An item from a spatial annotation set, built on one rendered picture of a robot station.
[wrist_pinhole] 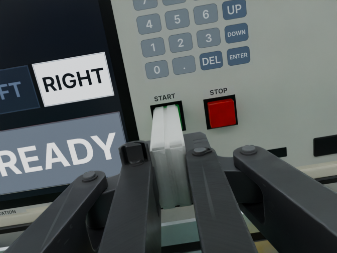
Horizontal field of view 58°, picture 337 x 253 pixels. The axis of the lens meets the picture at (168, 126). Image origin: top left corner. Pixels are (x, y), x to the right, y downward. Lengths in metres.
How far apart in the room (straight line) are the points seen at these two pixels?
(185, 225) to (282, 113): 0.11
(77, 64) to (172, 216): 0.13
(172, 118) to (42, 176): 0.13
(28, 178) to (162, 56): 0.14
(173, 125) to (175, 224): 0.09
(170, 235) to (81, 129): 0.10
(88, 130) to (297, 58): 0.15
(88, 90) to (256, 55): 0.12
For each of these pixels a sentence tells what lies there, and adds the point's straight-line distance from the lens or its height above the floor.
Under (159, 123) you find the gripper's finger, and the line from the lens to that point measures 0.16.
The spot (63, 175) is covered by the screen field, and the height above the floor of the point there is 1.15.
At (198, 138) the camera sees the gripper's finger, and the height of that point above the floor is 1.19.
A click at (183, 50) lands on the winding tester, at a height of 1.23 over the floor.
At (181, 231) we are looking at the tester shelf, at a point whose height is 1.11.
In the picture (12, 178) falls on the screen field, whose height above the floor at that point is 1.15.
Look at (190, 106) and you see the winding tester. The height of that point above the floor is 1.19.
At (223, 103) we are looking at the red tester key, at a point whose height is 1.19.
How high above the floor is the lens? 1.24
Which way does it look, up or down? 18 degrees down
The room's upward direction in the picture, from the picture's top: 10 degrees counter-clockwise
